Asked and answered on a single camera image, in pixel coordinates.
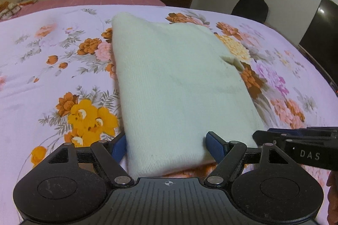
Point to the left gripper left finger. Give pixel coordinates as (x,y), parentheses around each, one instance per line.
(108,155)

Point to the pink checked bed cover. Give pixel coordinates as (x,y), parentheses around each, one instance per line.
(48,4)

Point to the pale green knit sweater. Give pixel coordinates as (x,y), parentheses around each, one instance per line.
(177,82)

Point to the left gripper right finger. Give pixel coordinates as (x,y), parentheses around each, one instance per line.
(229,157)

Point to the person's hand at edge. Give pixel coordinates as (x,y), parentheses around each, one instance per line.
(332,198)

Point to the black bag on floor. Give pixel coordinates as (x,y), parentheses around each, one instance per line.
(255,10)

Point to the black television screen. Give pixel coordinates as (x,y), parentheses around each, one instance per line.
(320,38)

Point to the orange patterned folded cloth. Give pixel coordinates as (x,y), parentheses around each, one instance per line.
(10,9)

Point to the lilac floral bed sheet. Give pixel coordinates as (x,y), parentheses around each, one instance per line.
(53,60)

